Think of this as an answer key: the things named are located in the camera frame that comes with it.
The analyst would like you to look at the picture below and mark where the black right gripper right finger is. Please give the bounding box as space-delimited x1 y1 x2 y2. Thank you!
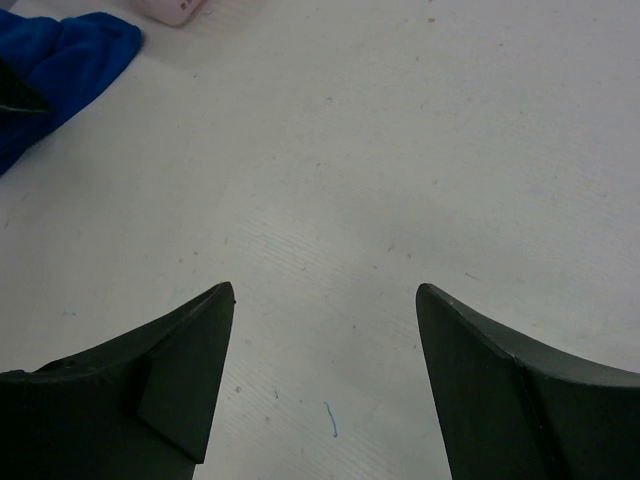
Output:
416 284 639 479

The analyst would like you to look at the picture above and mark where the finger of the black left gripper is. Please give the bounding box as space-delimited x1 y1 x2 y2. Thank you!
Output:
0 60 49 113

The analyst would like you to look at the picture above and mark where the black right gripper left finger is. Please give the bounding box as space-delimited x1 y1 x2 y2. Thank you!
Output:
1 282 234 479

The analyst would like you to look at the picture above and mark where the blue microfiber towel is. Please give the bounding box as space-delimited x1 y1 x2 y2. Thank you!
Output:
1 10 143 173

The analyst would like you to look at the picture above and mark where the white plastic basket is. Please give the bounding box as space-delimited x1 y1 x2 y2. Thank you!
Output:
136 0 204 26

